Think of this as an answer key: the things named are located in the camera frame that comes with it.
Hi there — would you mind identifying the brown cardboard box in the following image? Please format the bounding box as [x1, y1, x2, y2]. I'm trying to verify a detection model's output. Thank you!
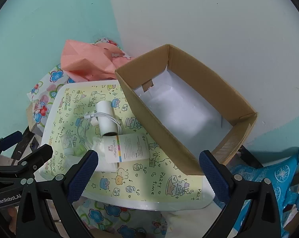
[115, 44, 258, 176]

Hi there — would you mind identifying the blue snowflake gift bag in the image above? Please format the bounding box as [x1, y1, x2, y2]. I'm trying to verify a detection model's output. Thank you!
[227, 147, 299, 238]

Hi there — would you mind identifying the yellow printed table mat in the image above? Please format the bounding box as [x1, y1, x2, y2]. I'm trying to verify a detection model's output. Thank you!
[44, 81, 205, 200]

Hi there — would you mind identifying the white cable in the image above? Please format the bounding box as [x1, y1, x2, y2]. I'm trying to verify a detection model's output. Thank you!
[76, 111, 124, 152]

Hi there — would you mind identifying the floral wrapping paper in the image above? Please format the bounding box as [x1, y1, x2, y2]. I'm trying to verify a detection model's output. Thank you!
[27, 63, 77, 129]

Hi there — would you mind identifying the person's left hand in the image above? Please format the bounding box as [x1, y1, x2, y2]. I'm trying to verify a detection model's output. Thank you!
[8, 206, 19, 235]

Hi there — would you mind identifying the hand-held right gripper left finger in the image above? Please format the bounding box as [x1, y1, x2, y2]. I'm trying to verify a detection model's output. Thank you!
[16, 149, 99, 238]

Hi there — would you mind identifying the white cylinder device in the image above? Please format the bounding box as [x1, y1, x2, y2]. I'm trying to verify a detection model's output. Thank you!
[95, 100, 120, 137]

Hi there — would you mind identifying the yellow cartoon wrapping paper sheet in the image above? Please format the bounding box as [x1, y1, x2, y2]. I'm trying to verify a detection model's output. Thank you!
[39, 79, 215, 210]

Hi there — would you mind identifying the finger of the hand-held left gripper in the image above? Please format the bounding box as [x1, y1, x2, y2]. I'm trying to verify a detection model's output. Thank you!
[0, 143, 54, 179]
[0, 131, 23, 165]

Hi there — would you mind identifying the small green object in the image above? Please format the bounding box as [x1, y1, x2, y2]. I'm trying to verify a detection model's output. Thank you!
[74, 146, 90, 157]

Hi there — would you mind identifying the dark panel with socket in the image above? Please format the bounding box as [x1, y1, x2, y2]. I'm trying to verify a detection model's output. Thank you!
[12, 126, 44, 164]

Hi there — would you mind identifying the white leaflet card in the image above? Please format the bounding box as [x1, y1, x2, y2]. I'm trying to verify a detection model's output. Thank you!
[103, 133, 150, 164]

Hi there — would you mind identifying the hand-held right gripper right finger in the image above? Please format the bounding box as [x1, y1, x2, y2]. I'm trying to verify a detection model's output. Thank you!
[199, 149, 287, 238]

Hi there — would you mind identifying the clear bottle white cap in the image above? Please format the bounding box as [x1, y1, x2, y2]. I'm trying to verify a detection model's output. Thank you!
[60, 134, 77, 156]

